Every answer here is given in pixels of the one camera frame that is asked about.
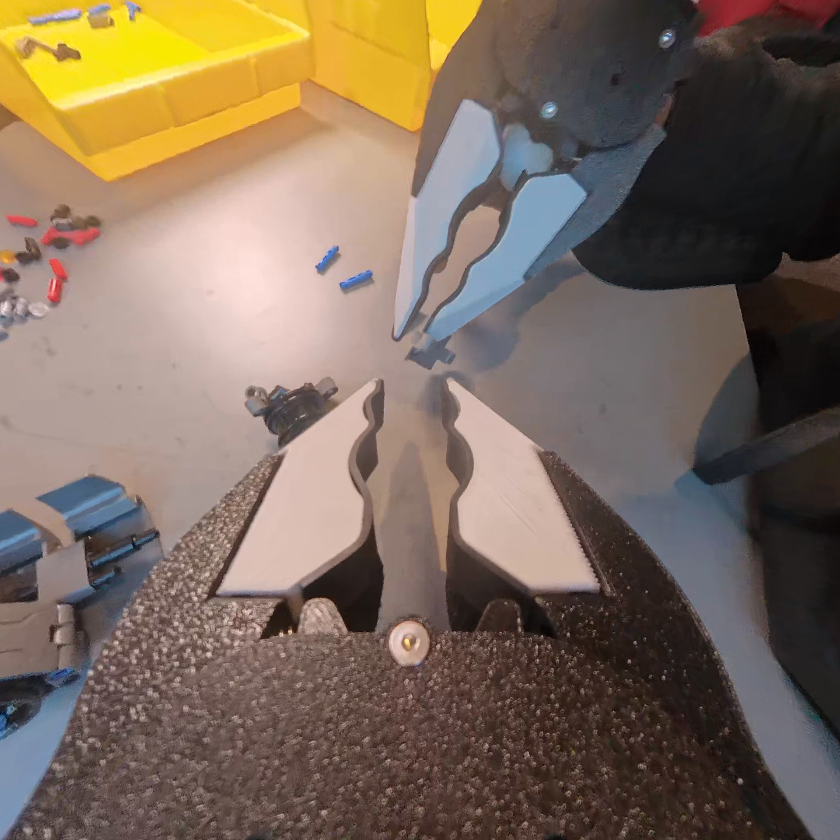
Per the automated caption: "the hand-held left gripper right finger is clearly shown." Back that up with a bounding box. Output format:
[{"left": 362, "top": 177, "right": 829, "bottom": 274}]
[{"left": 441, "top": 376, "right": 602, "bottom": 632}]

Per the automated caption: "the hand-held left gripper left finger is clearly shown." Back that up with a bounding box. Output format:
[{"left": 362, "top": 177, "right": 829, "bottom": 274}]
[{"left": 214, "top": 377, "right": 387, "bottom": 632}]

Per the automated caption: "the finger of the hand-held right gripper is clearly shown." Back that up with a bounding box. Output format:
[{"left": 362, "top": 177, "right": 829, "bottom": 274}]
[
  {"left": 391, "top": 98, "right": 505, "bottom": 342},
  {"left": 423, "top": 169, "right": 588, "bottom": 343}
]

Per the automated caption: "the black round toy lens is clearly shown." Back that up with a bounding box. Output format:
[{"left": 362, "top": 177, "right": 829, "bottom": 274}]
[{"left": 245, "top": 377, "right": 339, "bottom": 450}]

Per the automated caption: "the yellow plastic storage bin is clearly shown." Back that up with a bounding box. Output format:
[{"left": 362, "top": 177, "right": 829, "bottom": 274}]
[
  {"left": 0, "top": 0, "right": 314, "bottom": 182},
  {"left": 252, "top": 0, "right": 487, "bottom": 132}
]

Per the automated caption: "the grey brick head assembly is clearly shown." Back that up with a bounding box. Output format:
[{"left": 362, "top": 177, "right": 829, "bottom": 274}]
[{"left": 0, "top": 476, "right": 164, "bottom": 739}]

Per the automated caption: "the pile of small brick parts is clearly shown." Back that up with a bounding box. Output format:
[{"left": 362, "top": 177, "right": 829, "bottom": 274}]
[{"left": 0, "top": 203, "right": 105, "bottom": 342}]

